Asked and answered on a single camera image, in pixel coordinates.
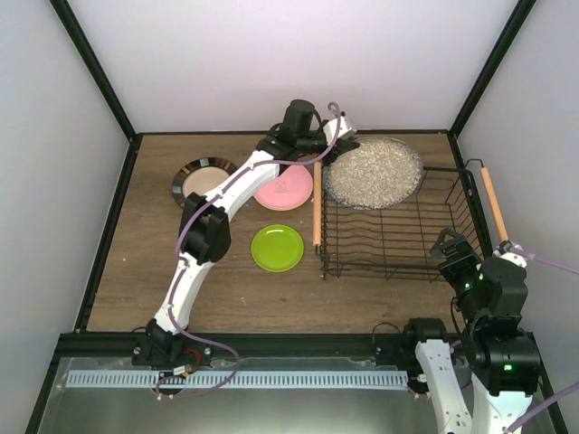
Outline black cage frame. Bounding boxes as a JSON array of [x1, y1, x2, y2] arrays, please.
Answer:
[[24, 0, 568, 434]]

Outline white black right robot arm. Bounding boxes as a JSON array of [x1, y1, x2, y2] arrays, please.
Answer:
[[402, 228, 541, 433]]

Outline pink plate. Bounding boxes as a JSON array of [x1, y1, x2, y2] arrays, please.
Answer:
[[253, 165, 313, 207]]

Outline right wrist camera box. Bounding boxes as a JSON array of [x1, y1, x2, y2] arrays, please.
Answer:
[[492, 240, 527, 269]]

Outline glossy black plate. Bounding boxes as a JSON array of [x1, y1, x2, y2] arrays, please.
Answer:
[[171, 156, 237, 207]]

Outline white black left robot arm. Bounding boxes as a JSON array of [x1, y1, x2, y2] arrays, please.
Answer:
[[146, 99, 358, 365]]

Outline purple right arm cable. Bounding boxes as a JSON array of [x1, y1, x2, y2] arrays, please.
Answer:
[[501, 250, 579, 434]]

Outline white slotted cable duct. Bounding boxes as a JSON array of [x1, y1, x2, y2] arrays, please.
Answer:
[[65, 370, 408, 391]]

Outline right wooden rack handle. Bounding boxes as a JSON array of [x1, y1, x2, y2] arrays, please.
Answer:
[[480, 166, 509, 241]]

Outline green plate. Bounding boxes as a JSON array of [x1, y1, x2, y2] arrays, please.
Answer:
[[251, 224, 304, 273]]

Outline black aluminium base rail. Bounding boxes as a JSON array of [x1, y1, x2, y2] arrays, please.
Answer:
[[52, 332, 419, 370]]

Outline speckled grey large plate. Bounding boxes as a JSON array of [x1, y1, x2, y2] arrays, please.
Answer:
[[323, 137, 423, 211]]

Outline wooden rack handle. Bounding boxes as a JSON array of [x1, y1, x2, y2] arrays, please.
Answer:
[[480, 166, 509, 241], [313, 162, 322, 247]]

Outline left wooden rack handle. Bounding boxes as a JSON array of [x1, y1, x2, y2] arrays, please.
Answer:
[[313, 162, 322, 247]]

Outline black wire dish rack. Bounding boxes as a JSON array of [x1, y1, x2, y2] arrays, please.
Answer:
[[316, 166, 490, 282]]

